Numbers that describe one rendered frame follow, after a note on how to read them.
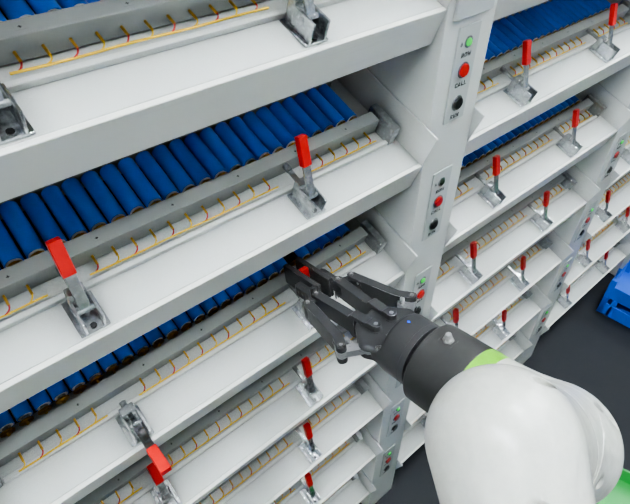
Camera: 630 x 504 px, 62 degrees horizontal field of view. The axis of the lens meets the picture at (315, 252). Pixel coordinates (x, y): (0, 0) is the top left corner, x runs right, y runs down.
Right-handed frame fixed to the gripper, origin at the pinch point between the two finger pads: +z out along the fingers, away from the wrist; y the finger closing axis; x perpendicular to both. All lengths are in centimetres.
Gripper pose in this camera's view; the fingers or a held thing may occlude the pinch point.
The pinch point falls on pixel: (308, 279)
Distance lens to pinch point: 70.0
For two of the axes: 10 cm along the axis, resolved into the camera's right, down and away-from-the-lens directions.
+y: 7.6, -4.4, 4.8
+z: -6.4, -3.8, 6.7
